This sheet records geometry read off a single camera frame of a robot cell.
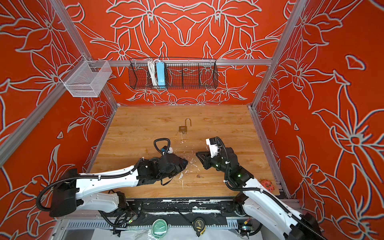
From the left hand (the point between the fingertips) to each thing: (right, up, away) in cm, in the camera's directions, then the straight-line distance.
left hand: (189, 163), depth 74 cm
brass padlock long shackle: (-4, +15, +32) cm, 36 cm away
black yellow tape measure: (+4, -27, -7) cm, 28 cm away
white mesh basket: (-65, +48, +18) cm, 83 cm away
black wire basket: (-7, +53, +24) cm, 58 cm away
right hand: (+3, +4, 0) cm, 5 cm away
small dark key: (+5, -10, +10) cm, 15 cm away
